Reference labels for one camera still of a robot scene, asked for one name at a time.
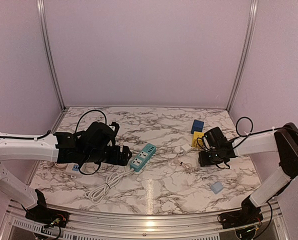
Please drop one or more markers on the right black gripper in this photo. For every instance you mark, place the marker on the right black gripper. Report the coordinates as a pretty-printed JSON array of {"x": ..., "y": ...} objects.
[{"x": 203, "y": 161}]

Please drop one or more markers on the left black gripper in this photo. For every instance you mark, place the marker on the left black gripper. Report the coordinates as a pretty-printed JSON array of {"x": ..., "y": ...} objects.
[{"x": 115, "y": 159}]

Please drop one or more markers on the teal power strip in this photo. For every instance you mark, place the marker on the teal power strip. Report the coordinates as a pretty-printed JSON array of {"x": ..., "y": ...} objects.
[{"x": 143, "y": 157}]

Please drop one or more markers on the light blue usb charger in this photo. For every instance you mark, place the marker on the light blue usb charger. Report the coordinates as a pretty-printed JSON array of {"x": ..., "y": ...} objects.
[{"x": 216, "y": 187}]

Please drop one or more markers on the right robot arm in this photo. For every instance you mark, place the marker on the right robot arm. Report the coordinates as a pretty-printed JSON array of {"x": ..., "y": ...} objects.
[{"x": 278, "y": 142}]

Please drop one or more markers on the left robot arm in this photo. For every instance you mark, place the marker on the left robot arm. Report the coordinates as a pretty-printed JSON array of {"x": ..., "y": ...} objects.
[{"x": 59, "y": 147}]

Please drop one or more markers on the yellow cube socket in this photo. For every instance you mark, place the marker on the yellow cube socket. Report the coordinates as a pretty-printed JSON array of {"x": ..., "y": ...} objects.
[{"x": 197, "y": 142}]

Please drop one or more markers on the white usb charger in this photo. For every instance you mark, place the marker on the white usb charger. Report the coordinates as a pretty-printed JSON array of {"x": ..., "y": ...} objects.
[{"x": 183, "y": 149}]

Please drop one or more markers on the blue cube socket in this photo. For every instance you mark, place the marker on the blue cube socket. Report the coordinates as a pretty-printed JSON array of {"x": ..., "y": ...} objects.
[{"x": 197, "y": 126}]

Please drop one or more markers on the white multicolour power strip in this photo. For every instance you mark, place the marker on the white multicolour power strip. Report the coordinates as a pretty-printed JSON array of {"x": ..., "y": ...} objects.
[{"x": 72, "y": 170}]

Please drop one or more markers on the pink round socket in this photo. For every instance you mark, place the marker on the pink round socket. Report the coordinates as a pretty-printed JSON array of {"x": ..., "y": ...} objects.
[{"x": 61, "y": 165}]

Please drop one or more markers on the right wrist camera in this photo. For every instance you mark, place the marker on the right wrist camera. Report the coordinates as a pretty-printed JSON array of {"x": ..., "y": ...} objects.
[{"x": 214, "y": 138}]

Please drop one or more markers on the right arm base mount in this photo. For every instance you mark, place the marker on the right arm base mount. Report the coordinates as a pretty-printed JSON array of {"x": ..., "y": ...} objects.
[{"x": 238, "y": 218}]

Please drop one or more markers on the front aluminium rail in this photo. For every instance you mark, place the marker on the front aluminium rail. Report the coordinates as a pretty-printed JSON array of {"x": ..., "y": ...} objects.
[{"x": 92, "y": 225}]

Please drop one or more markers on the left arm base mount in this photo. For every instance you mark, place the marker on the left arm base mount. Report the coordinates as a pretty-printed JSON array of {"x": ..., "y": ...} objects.
[{"x": 49, "y": 217}]

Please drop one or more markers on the right aluminium frame post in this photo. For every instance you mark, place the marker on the right aluminium frame post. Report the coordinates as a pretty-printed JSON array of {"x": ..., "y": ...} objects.
[{"x": 250, "y": 29}]

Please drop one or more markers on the aluminium frame post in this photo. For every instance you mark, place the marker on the aluminium frame post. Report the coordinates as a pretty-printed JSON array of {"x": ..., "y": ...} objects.
[
  {"x": 250, "y": 29},
  {"x": 48, "y": 52}
]

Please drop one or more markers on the left aluminium frame post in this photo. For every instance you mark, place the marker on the left aluminium frame post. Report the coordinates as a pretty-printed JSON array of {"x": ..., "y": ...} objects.
[{"x": 48, "y": 52}]

